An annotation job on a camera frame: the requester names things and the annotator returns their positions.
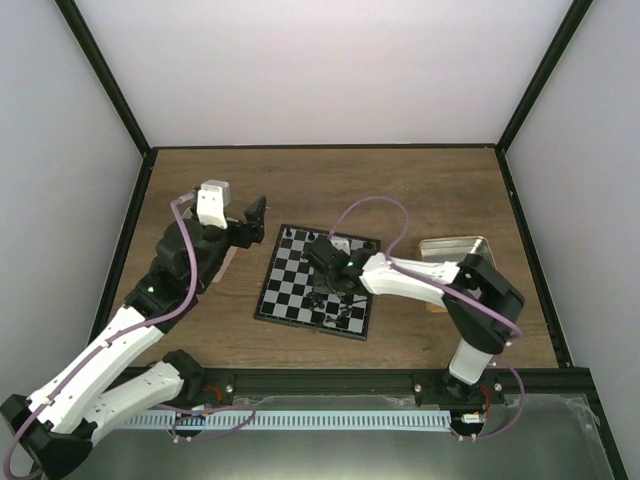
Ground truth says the black white chess board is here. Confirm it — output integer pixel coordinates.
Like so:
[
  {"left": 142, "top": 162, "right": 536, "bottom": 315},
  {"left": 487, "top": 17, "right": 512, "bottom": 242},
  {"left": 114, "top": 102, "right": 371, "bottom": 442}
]
[{"left": 254, "top": 224, "right": 373, "bottom": 341}]

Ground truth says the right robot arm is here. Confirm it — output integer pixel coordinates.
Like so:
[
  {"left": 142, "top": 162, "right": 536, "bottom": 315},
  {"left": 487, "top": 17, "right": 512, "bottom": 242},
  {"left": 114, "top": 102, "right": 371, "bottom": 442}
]
[{"left": 302, "top": 237, "right": 525, "bottom": 403}]

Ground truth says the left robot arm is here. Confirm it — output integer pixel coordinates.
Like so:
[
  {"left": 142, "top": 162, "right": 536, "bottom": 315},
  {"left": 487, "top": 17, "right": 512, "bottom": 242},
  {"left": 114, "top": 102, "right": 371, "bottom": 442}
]
[{"left": 1, "top": 191, "right": 267, "bottom": 479}]

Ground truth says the pile of black chess pieces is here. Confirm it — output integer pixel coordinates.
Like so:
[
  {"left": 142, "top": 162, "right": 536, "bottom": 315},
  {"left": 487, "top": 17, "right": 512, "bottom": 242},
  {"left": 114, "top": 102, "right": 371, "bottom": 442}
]
[{"left": 303, "top": 291, "right": 355, "bottom": 330}]

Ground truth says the pink metal tin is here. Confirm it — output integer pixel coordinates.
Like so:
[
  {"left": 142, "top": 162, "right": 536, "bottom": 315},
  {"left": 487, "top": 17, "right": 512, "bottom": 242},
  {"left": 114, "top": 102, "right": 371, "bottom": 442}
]
[{"left": 179, "top": 206, "right": 237, "bottom": 286}]

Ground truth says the yellow metal tin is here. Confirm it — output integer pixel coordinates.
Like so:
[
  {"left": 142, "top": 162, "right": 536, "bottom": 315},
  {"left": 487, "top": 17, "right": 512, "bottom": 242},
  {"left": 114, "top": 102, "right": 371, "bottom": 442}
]
[{"left": 417, "top": 235, "right": 494, "bottom": 314}]

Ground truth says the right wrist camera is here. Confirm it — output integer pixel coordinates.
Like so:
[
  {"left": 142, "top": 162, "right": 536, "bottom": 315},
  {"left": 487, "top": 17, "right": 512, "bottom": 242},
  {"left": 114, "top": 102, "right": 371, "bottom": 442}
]
[{"left": 330, "top": 236, "right": 351, "bottom": 256}]

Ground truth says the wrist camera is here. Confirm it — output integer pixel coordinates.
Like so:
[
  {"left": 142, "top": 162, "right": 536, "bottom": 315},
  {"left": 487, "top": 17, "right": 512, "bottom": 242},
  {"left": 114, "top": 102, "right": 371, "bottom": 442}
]
[
  {"left": 330, "top": 236, "right": 351, "bottom": 256},
  {"left": 196, "top": 180, "right": 231, "bottom": 230}
]

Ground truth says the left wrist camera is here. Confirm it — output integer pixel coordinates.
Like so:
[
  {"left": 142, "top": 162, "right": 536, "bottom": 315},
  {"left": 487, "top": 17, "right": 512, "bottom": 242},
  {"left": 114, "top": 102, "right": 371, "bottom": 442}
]
[{"left": 196, "top": 180, "right": 231, "bottom": 230}]

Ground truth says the black enclosure frame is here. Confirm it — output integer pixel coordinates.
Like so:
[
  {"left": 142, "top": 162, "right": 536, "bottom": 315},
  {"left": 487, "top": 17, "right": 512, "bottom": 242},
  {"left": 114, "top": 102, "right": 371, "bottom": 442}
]
[{"left": 56, "top": 0, "right": 628, "bottom": 479}]

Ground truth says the light blue slotted cable duct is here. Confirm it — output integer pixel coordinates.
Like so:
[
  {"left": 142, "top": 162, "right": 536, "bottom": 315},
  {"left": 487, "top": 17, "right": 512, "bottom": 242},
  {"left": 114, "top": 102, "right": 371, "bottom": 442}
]
[{"left": 121, "top": 410, "right": 451, "bottom": 433}]

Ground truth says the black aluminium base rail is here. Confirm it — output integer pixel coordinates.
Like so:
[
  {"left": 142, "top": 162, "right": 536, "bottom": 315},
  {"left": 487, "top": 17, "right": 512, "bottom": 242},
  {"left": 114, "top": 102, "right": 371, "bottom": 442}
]
[{"left": 204, "top": 367, "right": 595, "bottom": 408}]

